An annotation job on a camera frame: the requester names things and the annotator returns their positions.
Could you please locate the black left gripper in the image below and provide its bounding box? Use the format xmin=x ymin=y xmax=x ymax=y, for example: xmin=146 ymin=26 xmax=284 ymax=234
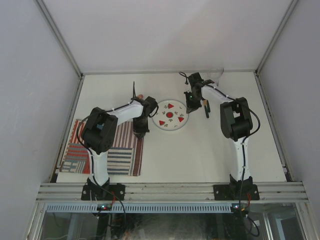
xmin=133 ymin=116 xmax=150 ymax=141

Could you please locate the gold knife green handle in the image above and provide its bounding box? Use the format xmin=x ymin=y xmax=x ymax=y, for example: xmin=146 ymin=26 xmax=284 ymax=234
xmin=203 ymin=99 xmax=210 ymax=119

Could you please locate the gold fork green handle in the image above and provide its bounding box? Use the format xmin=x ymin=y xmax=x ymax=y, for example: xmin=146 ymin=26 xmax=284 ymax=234
xmin=206 ymin=100 xmax=211 ymax=113

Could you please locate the white watermelon pattern plate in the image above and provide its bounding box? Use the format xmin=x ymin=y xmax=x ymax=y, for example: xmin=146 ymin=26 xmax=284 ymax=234
xmin=152 ymin=99 xmax=189 ymax=131

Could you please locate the clear drinking glass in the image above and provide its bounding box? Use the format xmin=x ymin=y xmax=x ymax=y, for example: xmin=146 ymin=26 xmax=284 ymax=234
xmin=206 ymin=67 xmax=225 ymax=86

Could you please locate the striped patchwork placemat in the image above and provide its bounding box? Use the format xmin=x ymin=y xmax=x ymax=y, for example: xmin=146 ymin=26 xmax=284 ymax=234
xmin=59 ymin=119 xmax=144 ymax=177

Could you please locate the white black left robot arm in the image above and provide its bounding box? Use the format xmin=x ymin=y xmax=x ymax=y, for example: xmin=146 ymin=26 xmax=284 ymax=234
xmin=77 ymin=96 xmax=159 ymax=200

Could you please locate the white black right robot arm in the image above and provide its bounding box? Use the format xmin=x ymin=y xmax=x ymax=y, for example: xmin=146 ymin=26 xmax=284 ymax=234
xmin=179 ymin=71 xmax=261 ymax=200

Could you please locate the black right camera cable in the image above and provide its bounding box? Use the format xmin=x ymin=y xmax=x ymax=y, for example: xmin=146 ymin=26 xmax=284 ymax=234
xmin=178 ymin=71 xmax=261 ymax=201

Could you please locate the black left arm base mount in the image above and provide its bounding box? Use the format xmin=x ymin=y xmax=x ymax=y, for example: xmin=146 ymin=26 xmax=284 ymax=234
xmin=80 ymin=183 xmax=126 ymax=201

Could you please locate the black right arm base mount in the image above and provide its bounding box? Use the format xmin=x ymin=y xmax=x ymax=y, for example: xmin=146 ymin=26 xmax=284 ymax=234
xmin=213 ymin=184 xmax=260 ymax=201

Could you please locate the aluminium front rail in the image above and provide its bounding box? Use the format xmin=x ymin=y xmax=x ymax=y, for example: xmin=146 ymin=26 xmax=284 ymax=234
xmin=36 ymin=182 xmax=309 ymax=203

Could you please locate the grey slotted cable duct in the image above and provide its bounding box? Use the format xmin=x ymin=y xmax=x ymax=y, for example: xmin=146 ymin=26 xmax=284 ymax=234
xmin=46 ymin=202 xmax=233 ymax=214

